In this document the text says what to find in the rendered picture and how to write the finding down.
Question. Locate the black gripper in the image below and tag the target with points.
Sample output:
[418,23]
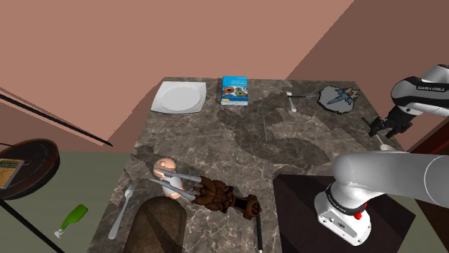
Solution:
[400,117]

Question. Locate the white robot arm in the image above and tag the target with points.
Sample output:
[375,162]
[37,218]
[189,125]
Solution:
[386,175]

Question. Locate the dark robot stand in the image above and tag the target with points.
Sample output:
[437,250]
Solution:
[298,210]

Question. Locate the blue book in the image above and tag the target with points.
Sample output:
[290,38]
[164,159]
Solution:
[234,92]

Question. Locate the black pen with white tip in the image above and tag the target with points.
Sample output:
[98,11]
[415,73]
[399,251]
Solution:
[259,233]

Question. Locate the marble table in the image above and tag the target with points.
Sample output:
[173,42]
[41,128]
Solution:
[210,147]

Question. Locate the brown carved tool silver blades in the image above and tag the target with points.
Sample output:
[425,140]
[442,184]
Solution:
[214,198]

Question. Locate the white square plate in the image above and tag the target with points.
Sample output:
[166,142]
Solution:
[179,98]

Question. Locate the baby figure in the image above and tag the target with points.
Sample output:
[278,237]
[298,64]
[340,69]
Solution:
[165,164]

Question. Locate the silver fork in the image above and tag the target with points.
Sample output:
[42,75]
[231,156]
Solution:
[121,212]

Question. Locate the green bottle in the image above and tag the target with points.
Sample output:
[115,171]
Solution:
[73,216]

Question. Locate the round dark side table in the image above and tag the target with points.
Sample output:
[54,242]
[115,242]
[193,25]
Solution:
[33,168]

